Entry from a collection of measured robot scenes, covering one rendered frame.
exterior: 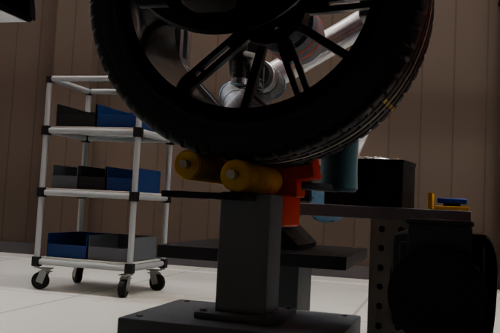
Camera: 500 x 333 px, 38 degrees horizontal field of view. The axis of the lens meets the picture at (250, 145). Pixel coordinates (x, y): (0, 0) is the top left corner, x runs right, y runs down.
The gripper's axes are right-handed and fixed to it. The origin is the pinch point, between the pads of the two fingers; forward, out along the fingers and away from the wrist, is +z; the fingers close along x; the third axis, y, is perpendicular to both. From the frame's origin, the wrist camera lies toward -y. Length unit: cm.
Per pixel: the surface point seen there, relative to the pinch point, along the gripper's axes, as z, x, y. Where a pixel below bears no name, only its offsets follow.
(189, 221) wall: -294, 124, 53
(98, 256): -125, 102, 66
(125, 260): -125, 89, 67
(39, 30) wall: -291, 251, -83
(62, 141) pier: -280, 219, 1
